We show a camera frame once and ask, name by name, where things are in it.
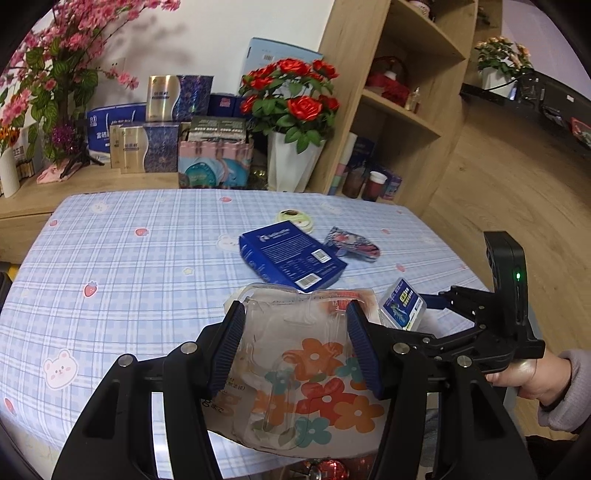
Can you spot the wooden shelf unit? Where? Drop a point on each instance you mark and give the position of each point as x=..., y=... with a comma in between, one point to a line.
x=351, y=69

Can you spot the silver and blue gift box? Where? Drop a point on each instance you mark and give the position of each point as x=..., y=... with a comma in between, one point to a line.
x=166, y=97

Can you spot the clear blister pack printed card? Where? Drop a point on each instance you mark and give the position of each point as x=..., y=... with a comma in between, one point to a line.
x=300, y=369

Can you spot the dark blue printed box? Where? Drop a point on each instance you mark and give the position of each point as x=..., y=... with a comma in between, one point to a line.
x=364, y=154

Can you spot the pink lidded mug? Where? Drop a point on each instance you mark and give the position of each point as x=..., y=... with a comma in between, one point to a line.
x=420, y=5

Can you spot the red rose plant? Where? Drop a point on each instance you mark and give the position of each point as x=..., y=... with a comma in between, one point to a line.
x=295, y=104

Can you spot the blue plaid tablecloth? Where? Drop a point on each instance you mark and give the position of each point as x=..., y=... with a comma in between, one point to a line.
x=138, y=277

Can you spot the black box pack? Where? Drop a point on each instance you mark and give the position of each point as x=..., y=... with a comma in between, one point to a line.
x=217, y=129

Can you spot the purple snack wrapper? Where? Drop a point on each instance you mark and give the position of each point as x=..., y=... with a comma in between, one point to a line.
x=351, y=242

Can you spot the large light blue box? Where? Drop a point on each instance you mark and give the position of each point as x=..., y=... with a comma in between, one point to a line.
x=281, y=50

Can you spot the red gift basket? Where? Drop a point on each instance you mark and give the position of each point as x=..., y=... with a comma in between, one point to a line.
x=388, y=81

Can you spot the gold and blue gift boxes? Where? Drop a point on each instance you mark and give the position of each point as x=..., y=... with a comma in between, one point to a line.
x=152, y=147

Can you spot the blue figure box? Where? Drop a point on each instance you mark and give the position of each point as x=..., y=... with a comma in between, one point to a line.
x=391, y=187

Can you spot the white ribbed vase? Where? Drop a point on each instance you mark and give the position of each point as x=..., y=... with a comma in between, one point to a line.
x=8, y=173

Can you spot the glass perfume bottle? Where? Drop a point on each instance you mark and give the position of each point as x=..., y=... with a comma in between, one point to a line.
x=413, y=101

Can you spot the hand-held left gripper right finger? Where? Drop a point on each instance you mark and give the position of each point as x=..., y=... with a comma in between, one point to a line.
x=364, y=350

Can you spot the pink blossom plant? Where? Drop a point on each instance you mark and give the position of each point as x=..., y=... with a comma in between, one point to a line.
x=60, y=60

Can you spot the person's right hand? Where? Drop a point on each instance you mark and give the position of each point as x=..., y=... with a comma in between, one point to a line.
x=540, y=378

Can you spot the pink wrapped pack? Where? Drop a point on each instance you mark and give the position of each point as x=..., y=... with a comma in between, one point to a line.
x=212, y=164

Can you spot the crushed red can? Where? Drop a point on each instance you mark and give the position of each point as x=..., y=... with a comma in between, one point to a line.
x=332, y=470

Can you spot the white flower pot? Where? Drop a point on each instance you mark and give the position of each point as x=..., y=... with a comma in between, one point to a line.
x=498, y=83

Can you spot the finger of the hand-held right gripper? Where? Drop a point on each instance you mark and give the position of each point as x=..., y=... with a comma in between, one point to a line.
x=466, y=339
x=461, y=300

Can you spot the blue and white box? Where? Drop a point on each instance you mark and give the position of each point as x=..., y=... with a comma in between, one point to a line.
x=104, y=134

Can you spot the red cup with white rim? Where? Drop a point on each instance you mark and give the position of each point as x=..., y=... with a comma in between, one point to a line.
x=374, y=187

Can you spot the stack of pastel cups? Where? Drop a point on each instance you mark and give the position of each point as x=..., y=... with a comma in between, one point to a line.
x=345, y=157

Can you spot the wooden sideboard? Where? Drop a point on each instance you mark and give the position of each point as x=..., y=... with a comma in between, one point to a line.
x=92, y=184

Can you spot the small clear box blue label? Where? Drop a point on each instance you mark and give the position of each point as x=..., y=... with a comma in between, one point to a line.
x=401, y=304

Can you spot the peach rose plant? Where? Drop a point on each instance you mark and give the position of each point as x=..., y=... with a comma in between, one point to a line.
x=503, y=55

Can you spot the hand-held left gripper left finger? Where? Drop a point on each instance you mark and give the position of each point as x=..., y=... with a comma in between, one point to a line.
x=228, y=346

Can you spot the purple flower bunch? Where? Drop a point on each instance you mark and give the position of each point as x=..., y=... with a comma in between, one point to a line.
x=63, y=138

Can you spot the white angular vase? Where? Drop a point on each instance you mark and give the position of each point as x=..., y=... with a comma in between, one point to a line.
x=291, y=161

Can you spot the small black tripod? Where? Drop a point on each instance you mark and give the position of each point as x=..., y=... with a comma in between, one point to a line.
x=81, y=159

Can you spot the person's right forearm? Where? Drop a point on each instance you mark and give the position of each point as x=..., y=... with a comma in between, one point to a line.
x=577, y=392

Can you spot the black counter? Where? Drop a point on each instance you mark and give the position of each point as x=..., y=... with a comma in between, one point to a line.
x=531, y=108

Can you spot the orange flower bunch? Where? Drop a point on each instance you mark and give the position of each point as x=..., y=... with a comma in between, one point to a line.
x=7, y=136

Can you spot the brown plastic cup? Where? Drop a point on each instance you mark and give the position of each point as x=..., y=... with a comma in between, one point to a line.
x=353, y=182

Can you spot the row of small brown bottles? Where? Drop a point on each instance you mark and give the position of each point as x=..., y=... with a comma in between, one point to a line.
x=25, y=167

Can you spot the pink cloth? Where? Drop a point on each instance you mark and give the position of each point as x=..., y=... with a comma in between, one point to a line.
x=51, y=174

